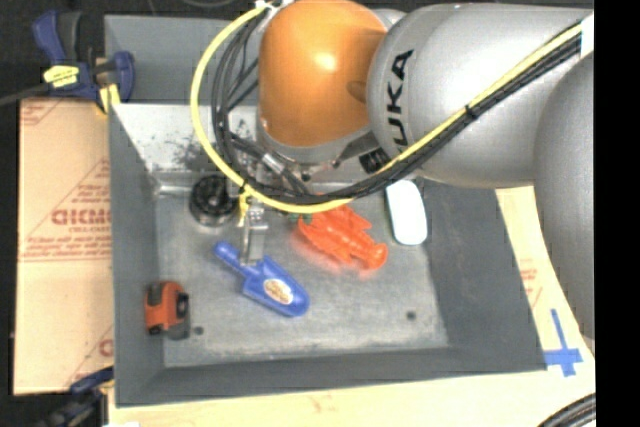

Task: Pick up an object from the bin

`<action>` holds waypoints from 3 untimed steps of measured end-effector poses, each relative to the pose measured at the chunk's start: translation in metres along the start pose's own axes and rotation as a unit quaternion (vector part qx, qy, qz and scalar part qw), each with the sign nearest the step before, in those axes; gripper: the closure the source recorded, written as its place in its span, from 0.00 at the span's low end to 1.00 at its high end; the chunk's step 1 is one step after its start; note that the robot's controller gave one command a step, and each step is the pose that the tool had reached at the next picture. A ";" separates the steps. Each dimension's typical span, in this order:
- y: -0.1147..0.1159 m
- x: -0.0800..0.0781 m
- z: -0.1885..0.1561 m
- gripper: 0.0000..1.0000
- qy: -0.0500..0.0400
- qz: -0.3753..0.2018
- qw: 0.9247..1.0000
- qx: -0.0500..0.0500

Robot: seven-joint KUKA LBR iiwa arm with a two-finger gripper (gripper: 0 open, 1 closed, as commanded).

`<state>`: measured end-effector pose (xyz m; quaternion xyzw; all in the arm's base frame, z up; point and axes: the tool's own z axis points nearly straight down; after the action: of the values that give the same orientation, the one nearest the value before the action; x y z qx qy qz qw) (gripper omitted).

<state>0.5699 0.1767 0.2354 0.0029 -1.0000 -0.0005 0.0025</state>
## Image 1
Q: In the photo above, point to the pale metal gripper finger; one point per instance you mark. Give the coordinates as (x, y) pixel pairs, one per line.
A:
(258, 235)
(245, 240)

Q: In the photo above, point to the brown cardboard board, red print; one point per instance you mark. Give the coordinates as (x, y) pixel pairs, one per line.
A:
(60, 195)

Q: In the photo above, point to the orange and black tape measure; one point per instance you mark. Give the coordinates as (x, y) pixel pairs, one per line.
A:
(166, 310)

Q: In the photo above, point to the grey metal bin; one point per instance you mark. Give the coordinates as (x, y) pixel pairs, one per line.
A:
(340, 315)

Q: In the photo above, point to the black round disc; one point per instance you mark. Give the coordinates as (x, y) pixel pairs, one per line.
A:
(212, 201)

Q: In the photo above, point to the blue toy scoop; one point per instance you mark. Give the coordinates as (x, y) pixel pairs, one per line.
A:
(272, 287)

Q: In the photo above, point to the orange toy lobster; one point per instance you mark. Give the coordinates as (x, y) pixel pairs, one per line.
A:
(345, 235)

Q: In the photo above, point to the white oval object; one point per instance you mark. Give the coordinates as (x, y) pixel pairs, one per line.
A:
(407, 214)

